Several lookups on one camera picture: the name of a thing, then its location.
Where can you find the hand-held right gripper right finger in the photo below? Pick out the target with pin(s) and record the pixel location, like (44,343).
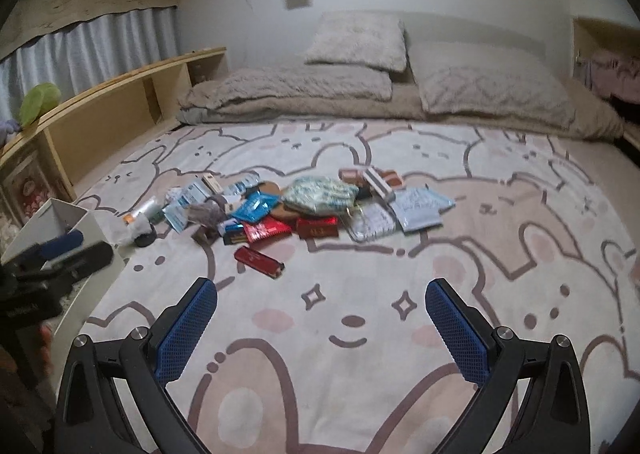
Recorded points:
(455,329)

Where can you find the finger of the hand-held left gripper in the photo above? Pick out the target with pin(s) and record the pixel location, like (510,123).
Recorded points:
(85,256)
(62,241)

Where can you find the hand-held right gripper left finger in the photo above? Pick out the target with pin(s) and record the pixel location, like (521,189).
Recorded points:
(187,329)

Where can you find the white storage box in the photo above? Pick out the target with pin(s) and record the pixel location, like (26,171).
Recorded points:
(90,304)

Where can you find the red rectangular case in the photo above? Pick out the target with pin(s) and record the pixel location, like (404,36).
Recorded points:
(257,261)

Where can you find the brown bandage roll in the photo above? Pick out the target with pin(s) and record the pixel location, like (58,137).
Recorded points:
(220,205)
(200,214)

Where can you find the clear printed packet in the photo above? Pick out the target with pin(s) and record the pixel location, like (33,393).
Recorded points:
(372,224)

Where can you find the person's left hand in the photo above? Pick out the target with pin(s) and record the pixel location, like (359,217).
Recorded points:
(44,344)

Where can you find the black round cap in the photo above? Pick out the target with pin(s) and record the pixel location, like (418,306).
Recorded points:
(145,239)

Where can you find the red white patterned box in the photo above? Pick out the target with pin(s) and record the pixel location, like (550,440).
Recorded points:
(25,186)

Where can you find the white tube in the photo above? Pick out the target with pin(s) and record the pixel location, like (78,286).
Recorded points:
(142,210)

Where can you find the white blue sachet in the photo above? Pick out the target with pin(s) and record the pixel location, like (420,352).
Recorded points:
(192,194)
(240,184)
(176,218)

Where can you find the dark small box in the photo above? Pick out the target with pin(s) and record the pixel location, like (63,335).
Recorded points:
(235,236)

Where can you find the bunny print bedsheet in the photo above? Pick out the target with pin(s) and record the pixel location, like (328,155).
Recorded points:
(350,374)

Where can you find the packaged blue face mask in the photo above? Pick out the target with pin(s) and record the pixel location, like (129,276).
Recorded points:
(417,211)

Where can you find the wooden shelf unit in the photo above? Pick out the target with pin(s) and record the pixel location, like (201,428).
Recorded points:
(100,124)

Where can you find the red printed packet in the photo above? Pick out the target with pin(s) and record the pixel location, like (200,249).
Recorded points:
(265,231)

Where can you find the blue foil packet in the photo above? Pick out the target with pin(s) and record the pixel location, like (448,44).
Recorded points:
(255,206)

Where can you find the green plush toy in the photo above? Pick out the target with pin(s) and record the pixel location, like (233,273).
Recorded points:
(40,102)

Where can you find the beige small box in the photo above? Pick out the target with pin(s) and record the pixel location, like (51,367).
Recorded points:
(212,181)

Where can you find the round cork coaster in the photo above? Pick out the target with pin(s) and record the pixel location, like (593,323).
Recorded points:
(270,186)
(287,211)

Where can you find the white matchbox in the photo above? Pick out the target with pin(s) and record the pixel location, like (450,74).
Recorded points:
(377,186)

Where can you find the small black block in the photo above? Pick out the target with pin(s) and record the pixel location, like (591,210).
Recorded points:
(366,192)

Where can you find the blue gold brocade pouch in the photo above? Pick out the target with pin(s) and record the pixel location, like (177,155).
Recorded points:
(320,194)

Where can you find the grey curtain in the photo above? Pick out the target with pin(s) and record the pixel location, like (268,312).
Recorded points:
(115,44)

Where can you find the beige quilted pillow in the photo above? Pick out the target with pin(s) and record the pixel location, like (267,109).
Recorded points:
(300,84)
(490,84)

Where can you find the brown fleece blanket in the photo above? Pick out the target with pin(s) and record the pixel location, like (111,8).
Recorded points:
(590,114)

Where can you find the pile of clothes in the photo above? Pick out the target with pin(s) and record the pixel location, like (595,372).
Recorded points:
(615,74)

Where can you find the fluffy beige square pillow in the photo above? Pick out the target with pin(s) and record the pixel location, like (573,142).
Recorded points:
(357,42)

